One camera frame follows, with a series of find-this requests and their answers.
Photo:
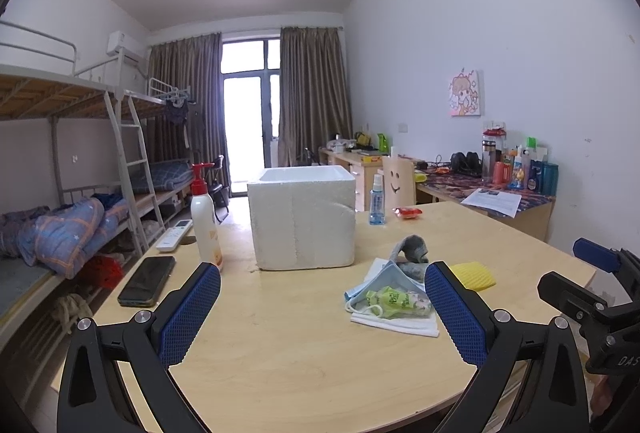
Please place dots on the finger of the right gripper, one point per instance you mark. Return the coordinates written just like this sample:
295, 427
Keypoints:
596, 255
572, 300

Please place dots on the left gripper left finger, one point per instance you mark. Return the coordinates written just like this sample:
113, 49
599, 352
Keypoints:
93, 394

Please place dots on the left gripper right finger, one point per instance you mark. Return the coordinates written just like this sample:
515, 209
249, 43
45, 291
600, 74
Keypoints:
552, 396

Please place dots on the white paper towel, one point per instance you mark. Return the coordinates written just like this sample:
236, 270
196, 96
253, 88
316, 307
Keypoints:
423, 327

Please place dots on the green tissue pack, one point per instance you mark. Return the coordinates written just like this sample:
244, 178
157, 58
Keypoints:
391, 303

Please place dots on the blue face mask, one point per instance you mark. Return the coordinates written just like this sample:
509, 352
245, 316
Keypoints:
390, 275

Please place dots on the grey sock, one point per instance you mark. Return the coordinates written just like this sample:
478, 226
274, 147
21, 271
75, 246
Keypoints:
410, 255

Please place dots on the white printed paper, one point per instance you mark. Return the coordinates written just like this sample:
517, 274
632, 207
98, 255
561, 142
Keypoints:
497, 201

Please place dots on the black smartphone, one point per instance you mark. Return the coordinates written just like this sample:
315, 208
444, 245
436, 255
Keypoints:
144, 287

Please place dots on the red snack packet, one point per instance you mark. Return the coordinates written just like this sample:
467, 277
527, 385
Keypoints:
407, 212

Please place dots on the blue plaid quilt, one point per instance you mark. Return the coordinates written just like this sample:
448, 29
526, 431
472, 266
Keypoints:
62, 239

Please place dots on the wooden smiley chair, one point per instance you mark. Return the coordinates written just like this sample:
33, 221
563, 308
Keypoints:
398, 182

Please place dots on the blue spray bottle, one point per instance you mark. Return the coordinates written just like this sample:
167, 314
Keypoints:
377, 201

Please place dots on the white remote control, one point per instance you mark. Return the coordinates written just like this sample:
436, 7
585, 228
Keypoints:
170, 241

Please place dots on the white lotion pump bottle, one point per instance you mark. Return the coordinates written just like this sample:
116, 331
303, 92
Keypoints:
203, 217

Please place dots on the wooden desk with drawers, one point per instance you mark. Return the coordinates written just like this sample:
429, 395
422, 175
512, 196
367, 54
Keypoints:
362, 168

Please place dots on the white styrofoam box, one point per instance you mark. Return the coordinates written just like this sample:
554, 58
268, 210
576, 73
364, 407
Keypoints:
303, 218

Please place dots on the metal bunk bed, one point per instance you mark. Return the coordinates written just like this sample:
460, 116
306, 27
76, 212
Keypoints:
70, 132

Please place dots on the black folding chair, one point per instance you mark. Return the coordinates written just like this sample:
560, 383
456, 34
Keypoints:
218, 190

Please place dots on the right brown curtain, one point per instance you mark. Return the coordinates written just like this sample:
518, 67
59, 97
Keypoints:
314, 95

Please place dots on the brown curtain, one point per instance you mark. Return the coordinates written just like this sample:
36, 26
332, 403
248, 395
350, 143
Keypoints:
314, 95
194, 128

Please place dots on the left brown curtain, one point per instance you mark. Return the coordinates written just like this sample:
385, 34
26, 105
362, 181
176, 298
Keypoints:
194, 128

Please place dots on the white air conditioner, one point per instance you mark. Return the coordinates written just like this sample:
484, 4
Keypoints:
118, 42

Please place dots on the glass balcony door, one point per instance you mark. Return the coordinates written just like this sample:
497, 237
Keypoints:
251, 78

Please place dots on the anime wall picture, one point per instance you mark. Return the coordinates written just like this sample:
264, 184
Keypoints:
464, 94

